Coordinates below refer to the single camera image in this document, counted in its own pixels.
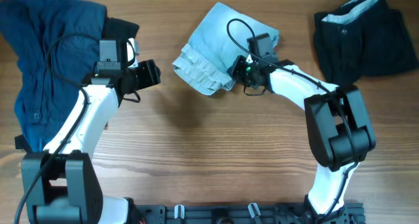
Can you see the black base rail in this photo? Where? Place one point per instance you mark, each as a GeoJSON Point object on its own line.
{"type": "Point", "coordinates": [281, 213]}

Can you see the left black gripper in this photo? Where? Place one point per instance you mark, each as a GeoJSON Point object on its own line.
{"type": "Point", "coordinates": [152, 73]}

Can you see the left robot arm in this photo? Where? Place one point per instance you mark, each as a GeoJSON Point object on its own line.
{"type": "Point", "coordinates": [60, 183]}

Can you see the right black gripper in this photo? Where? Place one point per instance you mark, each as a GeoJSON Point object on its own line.
{"type": "Point", "coordinates": [236, 69]}

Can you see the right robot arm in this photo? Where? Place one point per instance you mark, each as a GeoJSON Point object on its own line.
{"type": "Point", "coordinates": [340, 133]}

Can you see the folded black shorts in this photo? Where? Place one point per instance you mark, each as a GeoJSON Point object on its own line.
{"type": "Point", "coordinates": [362, 38]}

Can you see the dark blue shirt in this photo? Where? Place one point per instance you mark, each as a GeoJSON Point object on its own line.
{"type": "Point", "coordinates": [13, 11]}

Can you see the light blue denim shorts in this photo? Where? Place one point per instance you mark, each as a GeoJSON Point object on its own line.
{"type": "Point", "coordinates": [204, 60]}

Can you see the black garment under blue shirt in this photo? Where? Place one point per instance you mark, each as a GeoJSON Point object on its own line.
{"type": "Point", "coordinates": [44, 102]}

